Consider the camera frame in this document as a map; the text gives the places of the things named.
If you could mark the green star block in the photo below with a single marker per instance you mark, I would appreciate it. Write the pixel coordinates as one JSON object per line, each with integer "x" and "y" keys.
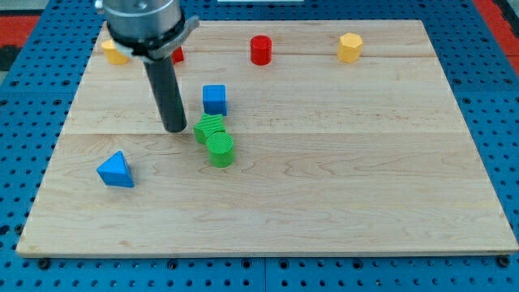
{"x": 209, "y": 124}

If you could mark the light wooden board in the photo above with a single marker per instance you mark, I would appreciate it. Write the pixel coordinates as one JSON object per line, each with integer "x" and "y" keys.
{"x": 332, "y": 159}

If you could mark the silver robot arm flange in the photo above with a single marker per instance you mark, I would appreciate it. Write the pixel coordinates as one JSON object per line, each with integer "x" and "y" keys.
{"x": 148, "y": 29}

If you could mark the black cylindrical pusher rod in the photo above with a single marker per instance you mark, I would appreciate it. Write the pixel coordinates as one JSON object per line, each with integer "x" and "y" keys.
{"x": 164, "y": 85}

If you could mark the red cylinder block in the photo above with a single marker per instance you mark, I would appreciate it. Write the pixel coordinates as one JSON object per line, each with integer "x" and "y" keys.
{"x": 261, "y": 50}

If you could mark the green cylinder block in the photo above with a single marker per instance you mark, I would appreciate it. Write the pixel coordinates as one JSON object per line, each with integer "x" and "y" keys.
{"x": 220, "y": 146}

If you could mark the yellow octagon block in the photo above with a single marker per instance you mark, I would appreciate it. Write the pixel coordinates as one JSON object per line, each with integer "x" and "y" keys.
{"x": 349, "y": 47}

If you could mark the blue triangle block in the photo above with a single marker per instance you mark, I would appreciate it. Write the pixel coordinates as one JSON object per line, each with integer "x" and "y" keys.
{"x": 116, "y": 172}

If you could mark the yellow block far left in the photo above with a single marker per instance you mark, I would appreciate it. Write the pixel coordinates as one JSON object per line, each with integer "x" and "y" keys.
{"x": 113, "y": 56}

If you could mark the red block behind rod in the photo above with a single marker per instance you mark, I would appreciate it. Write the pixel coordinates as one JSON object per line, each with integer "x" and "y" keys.
{"x": 177, "y": 56}

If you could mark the blue cube block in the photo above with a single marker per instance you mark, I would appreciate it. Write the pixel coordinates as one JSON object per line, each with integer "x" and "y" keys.
{"x": 214, "y": 99}

